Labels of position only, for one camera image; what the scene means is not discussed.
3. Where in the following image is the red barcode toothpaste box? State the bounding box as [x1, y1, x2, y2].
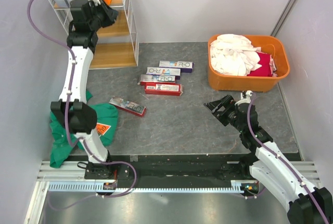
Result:
[144, 83, 183, 96]

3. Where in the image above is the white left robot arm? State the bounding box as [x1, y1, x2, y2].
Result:
[50, 0, 118, 179]

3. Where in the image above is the red cloth in basin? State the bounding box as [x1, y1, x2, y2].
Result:
[248, 52, 277, 77]

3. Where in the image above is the purple silver R&O box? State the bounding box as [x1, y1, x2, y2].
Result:
[159, 60, 194, 73]

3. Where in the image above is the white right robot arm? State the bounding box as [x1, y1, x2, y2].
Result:
[205, 91, 332, 223]

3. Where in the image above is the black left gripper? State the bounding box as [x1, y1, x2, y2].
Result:
[89, 0, 120, 31]

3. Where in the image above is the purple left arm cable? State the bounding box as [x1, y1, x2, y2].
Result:
[27, 0, 137, 183]

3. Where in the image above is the green cloth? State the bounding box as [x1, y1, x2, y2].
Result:
[49, 103, 119, 168]

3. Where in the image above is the white cloth in basin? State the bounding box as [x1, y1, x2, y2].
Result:
[210, 34, 262, 77]

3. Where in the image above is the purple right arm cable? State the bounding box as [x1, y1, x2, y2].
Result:
[246, 92, 330, 224]

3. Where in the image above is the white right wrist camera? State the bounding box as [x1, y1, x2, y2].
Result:
[235, 90, 257, 106]

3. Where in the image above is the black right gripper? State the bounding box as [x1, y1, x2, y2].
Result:
[203, 94, 245, 133]

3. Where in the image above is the purple silver toothpaste box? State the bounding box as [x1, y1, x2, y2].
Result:
[146, 67, 181, 80]

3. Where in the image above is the red silver R&O box front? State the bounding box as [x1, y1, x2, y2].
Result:
[109, 96, 146, 117]

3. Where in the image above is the red silver r&o box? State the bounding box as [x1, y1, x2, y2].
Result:
[138, 74, 176, 85]
[109, 96, 146, 117]

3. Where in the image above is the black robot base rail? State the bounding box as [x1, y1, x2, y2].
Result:
[84, 153, 258, 189]

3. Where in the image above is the white wire wooden shelf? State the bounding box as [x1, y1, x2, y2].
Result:
[48, 0, 139, 69]

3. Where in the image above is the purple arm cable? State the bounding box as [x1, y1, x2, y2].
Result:
[27, 0, 137, 183]
[246, 92, 330, 224]

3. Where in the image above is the orange plastic basin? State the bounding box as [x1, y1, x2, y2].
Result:
[208, 35, 290, 92]

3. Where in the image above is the aluminium cable duct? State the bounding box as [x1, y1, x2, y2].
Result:
[48, 181, 259, 194]

